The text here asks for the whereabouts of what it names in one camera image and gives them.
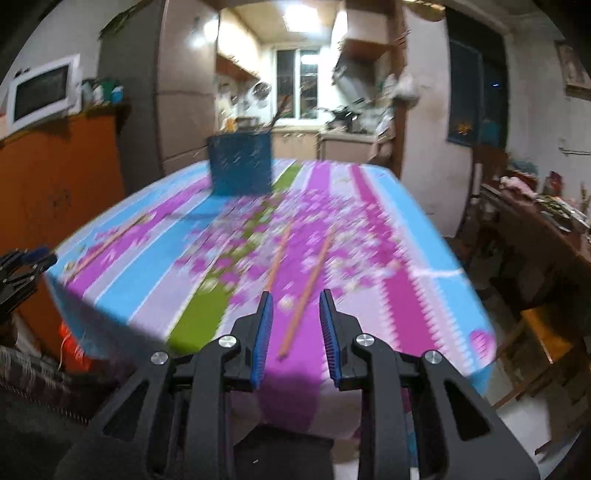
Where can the wooden chopstick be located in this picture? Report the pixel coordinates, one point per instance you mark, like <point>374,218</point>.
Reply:
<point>277,120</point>
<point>304,300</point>
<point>106,244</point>
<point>279,258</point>

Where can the floral striped tablecloth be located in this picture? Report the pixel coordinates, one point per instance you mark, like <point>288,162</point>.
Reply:
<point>360,230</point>

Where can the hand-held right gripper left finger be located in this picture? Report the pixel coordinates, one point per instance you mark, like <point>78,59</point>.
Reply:
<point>261,341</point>

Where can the kitchen range hood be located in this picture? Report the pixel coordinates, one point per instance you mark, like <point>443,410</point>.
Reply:
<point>353,81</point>

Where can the blue utensil basket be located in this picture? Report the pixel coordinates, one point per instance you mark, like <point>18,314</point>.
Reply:
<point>240,166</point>

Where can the wooden side table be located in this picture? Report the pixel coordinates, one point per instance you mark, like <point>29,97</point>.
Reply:
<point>545,240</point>

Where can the pink cloth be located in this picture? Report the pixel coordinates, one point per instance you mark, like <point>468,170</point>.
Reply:
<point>519,184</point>

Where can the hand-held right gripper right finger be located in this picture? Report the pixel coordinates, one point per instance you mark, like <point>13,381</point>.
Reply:
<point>331,341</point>

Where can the orange wooden stool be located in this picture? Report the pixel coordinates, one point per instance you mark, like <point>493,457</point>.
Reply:
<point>545,337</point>

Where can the wooden chair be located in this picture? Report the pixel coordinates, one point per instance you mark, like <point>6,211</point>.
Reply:
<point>487,184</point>

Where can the dark window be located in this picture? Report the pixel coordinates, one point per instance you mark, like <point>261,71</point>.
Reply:
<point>471,87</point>

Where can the framed wall picture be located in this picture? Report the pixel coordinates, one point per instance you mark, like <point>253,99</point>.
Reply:
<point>575,69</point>

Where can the orange net bag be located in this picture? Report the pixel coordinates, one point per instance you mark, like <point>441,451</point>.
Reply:
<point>71,346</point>

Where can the black stove pot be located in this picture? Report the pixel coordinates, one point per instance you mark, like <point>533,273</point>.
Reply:
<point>344,121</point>

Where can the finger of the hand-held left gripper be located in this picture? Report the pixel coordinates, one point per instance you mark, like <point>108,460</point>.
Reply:
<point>39,258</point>

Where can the beige refrigerator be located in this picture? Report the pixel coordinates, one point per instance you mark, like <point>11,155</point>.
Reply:
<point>175,92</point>

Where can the beige kitchen base cabinets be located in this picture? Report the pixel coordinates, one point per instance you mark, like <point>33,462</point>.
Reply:
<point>300,145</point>

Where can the white microwave oven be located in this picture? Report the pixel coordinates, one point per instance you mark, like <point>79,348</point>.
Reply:
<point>39,94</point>

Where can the kitchen window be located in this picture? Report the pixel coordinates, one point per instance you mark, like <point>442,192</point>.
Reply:
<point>298,83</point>

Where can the orange wooden cabinet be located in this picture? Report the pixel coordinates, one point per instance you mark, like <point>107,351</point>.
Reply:
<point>60,184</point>

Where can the blue bottle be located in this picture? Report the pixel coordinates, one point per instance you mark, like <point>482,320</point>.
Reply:
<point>116,94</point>

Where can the kitchen ceiling light panel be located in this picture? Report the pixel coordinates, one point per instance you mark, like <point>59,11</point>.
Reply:
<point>302,14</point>

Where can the beige upper kitchen cabinet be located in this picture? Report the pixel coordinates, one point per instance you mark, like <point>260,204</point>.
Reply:
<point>369,27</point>

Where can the white plastic bag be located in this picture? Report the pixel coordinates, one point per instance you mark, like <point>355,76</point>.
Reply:
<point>407,87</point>

